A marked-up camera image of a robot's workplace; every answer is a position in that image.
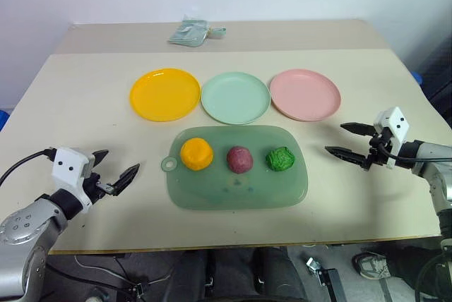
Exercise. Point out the pale green packaged bundle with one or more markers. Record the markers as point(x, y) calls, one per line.
point(190, 32)

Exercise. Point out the yellow plastic plate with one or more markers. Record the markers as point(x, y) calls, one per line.
point(164, 94)

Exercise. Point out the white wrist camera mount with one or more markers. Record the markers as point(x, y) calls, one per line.
point(69, 168)
point(393, 123)

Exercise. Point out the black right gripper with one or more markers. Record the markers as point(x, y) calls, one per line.
point(378, 148)

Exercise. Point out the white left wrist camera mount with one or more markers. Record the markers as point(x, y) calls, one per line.
point(69, 168)

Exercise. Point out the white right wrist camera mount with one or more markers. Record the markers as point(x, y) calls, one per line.
point(393, 123)

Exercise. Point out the black stand with caster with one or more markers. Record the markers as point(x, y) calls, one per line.
point(326, 277)

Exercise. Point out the mint green plastic plate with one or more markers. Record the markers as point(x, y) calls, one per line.
point(236, 97)

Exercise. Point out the green translucent cutting board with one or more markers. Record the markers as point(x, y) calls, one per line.
point(236, 185)

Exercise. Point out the grey sneaker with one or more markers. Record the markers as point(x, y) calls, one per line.
point(374, 265)

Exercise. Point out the orange round fruit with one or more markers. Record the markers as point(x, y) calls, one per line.
point(196, 154)

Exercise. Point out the purple toy vegetable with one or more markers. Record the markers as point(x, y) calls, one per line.
point(239, 160)

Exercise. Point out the dark rounded robot legs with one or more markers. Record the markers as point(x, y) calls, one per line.
point(243, 273)

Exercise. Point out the blue object at edge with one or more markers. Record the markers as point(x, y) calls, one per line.
point(417, 78)

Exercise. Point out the pink plastic plate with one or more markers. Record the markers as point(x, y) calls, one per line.
point(306, 94)

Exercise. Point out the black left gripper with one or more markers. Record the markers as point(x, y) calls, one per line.
point(95, 185)

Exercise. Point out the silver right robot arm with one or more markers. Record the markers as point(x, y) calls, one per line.
point(429, 164)

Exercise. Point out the green toy cabbage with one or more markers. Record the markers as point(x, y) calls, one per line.
point(280, 159)

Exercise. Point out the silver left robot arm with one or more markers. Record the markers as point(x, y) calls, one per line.
point(24, 231)

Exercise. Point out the blue bin at edge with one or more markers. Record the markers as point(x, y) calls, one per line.
point(3, 116)

